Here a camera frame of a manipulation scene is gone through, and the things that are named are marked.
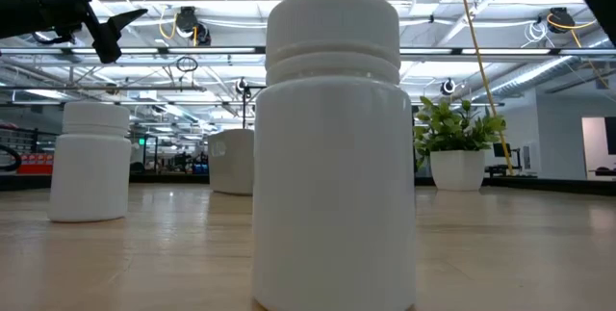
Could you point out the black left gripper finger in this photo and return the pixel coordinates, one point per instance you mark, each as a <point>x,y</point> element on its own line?
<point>125,18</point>

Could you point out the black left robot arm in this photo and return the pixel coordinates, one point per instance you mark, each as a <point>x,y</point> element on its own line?
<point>10,12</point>

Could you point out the white plastic basket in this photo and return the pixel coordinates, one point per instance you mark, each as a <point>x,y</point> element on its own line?
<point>233,162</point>

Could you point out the black monitor on desk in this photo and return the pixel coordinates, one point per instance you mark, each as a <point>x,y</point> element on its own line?
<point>501,150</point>

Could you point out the white pill bottle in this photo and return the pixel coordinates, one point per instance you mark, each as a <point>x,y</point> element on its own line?
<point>334,181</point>
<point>89,176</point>

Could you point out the black wall screen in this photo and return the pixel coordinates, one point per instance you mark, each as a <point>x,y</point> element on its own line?
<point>611,135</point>

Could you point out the small green potted plant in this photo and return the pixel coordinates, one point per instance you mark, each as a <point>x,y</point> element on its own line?
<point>457,157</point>

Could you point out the black aluminium table frame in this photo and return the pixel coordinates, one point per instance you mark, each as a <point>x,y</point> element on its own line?
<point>168,178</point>

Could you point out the red cardboard box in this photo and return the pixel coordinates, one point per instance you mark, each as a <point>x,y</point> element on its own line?
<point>36,164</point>

